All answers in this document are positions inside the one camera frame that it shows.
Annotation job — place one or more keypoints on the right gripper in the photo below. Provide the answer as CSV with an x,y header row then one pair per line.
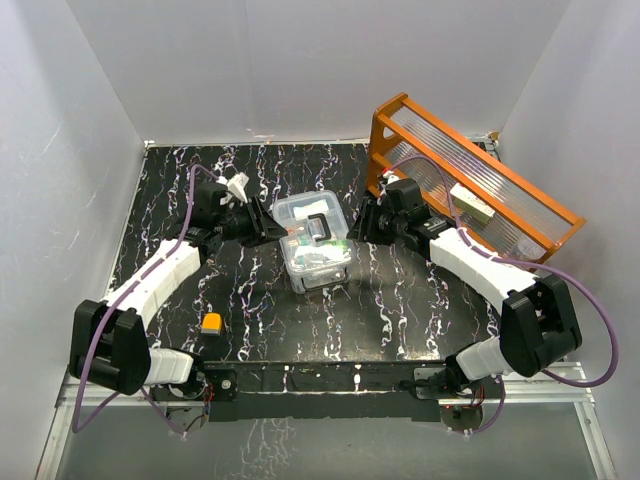
x,y
363,229

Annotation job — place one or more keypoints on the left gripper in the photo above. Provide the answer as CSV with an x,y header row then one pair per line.
x,y
262,226

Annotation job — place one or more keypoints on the small green packet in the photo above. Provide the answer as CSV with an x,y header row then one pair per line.
x,y
344,245

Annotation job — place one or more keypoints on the clear plastic box lid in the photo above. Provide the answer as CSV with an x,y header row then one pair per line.
x,y
320,228

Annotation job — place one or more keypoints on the clear plastic storage box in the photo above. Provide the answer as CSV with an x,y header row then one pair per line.
x,y
306,280

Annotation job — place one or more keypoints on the white medicine carton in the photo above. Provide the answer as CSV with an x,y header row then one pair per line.
x,y
472,205

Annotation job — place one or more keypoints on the white swab packet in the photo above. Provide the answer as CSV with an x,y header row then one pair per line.
x,y
310,209

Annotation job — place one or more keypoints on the clear compartment tray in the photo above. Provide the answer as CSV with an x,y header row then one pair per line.
x,y
302,252

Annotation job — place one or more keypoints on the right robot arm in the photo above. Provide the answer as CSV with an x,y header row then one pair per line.
x,y
538,324

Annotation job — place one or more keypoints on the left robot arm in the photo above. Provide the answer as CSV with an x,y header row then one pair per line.
x,y
109,345

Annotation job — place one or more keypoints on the yellow orange small box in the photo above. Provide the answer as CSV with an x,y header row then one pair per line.
x,y
212,324

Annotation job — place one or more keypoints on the orange wooden shelf rack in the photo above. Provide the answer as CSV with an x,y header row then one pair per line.
x,y
413,142

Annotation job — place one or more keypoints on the clear tape roll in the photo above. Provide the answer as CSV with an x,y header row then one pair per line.
x,y
527,250

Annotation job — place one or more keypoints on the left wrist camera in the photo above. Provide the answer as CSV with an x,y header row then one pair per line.
x,y
236,186

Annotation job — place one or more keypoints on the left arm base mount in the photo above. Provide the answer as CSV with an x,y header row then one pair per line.
x,y
207,383

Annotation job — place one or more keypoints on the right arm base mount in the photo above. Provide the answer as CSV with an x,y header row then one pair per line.
x,y
431,383

